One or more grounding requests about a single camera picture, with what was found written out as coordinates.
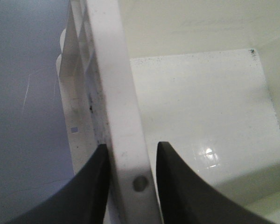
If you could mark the white plastic Totelife bin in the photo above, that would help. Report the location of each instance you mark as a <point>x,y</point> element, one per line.
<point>203,75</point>

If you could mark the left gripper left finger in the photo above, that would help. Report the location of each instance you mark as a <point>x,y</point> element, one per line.
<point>81,201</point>

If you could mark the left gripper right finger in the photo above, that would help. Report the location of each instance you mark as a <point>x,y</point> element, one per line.
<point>186,198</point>

